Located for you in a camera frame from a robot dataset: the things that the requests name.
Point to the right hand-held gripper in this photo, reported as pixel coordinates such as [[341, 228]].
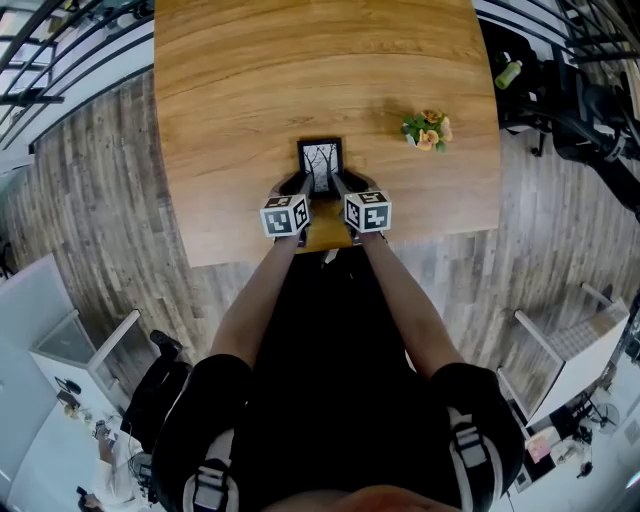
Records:
[[370, 215]]

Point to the black office chair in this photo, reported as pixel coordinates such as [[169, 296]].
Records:
[[520, 107], [590, 135]]

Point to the person's left forearm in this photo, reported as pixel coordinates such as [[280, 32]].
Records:
[[250, 310]]

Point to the green bottle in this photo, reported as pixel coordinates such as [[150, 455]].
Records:
[[509, 75]]

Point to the person's right forearm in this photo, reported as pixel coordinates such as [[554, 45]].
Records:
[[415, 310]]

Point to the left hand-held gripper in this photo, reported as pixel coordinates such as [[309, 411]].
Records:
[[282, 217]]

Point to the black round object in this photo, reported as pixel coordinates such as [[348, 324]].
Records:
[[72, 387]]

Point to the white partition panel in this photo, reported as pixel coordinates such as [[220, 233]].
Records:
[[30, 300]]

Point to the black picture frame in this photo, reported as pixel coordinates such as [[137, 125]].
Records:
[[320, 160]]

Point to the person's black clothing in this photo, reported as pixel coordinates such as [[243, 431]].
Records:
[[340, 400]]

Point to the pink notepad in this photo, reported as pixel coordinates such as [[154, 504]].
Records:
[[537, 450]]

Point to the white desk with grey top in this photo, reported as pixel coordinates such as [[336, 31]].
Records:
[[585, 370]]

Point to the black metal railing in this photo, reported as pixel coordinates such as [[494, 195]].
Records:
[[30, 97], [595, 45]]

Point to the potted orange flower plant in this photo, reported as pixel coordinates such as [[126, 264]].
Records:
[[427, 132]]

